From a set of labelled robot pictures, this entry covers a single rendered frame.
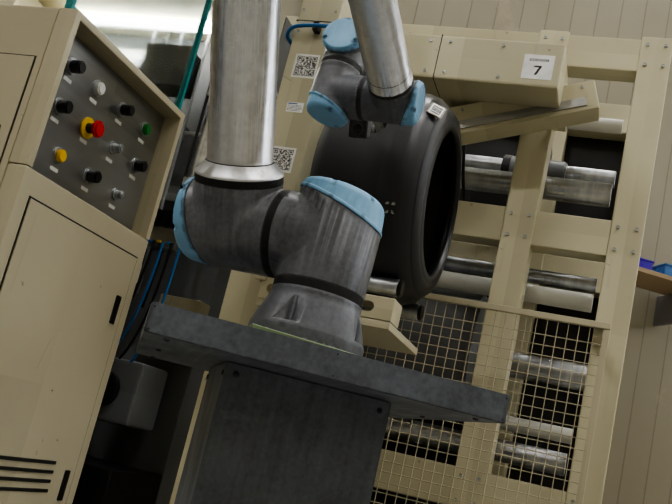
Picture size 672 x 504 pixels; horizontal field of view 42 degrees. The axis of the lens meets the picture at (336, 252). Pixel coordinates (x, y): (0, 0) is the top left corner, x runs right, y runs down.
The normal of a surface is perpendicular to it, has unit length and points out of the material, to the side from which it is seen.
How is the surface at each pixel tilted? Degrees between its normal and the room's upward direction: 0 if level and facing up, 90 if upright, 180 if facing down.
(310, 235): 90
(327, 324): 69
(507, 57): 90
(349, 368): 90
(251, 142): 111
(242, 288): 90
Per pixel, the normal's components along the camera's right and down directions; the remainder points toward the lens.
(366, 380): 0.24, -0.17
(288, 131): -0.27, -0.28
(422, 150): 0.47, -0.24
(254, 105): 0.42, 0.28
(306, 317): 0.06, -0.56
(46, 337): 0.94, 0.15
